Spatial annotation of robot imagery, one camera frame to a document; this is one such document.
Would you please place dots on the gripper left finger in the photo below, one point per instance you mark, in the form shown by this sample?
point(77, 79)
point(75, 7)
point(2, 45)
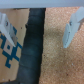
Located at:
point(7, 28)

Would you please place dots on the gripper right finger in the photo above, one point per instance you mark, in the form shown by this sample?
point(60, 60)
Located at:
point(70, 31)

